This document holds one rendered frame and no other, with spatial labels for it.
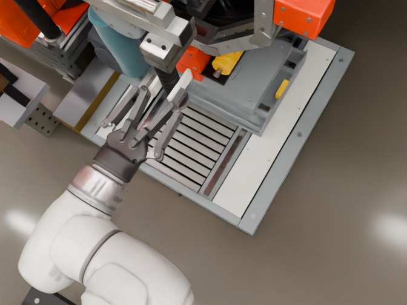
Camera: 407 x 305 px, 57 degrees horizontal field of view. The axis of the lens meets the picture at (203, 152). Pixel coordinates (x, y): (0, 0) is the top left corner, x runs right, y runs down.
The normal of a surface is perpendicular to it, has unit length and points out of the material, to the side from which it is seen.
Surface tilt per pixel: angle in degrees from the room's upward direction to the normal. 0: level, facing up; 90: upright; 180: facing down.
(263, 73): 0
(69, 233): 7
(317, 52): 0
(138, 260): 40
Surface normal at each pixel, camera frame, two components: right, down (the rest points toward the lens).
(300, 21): -0.52, 0.83
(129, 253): 0.18, -0.80
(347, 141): -0.12, -0.30
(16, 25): 0.84, 0.47
